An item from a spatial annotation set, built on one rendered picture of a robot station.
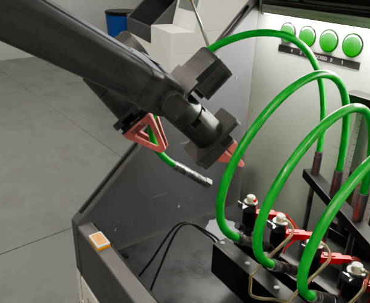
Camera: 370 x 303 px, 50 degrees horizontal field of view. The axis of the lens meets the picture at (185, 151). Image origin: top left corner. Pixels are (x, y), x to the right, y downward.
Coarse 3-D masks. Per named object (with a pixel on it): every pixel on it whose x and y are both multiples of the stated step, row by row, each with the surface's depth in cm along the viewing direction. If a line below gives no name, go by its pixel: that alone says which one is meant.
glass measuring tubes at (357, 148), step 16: (352, 96) 83; (368, 96) 82; (352, 128) 87; (352, 144) 89; (352, 160) 88; (352, 192) 90; (368, 192) 87; (368, 208) 89; (336, 224) 98; (368, 224) 88; (336, 240) 95; (368, 256) 89
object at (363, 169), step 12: (360, 168) 51; (348, 180) 51; (360, 180) 51; (348, 192) 50; (336, 204) 50; (324, 216) 50; (324, 228) 50; (312, 240) 51; (312, 252) 51; (300, 264) 52; (300, 276) 52; (300, 288) 53; (312, 300) 56; (324, 300) 58; (336, 300) 61
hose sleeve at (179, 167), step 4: (176, 164) 81; (180, 164) 82; (172, 168) 82; (176, 168) 82; (180, 168) 82; (184, 168) 82; (188, 168) 83; (180, 172) 82; (184, 172) 82; (188, 172) 83; (192, 172) 83; (188, 176) 83; (192, 176) 83; (196, 176) 84; (200, 176) 84; (196, 180) 84; (200, 180) 84; (204, 180) 84
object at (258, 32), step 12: (228, 36) 73; (240, 36) 73; (252, 36) 74; (264, 36) 74; (276, 36) 75; (288, 36) 75; (216, 48) 73; (300, 48) 77; (312, 60) 78; (324, 84) 81; (324, 96) 82; (324, 108) 83; (324, 132) 86; (156, 144) 79; (168, 156) 81
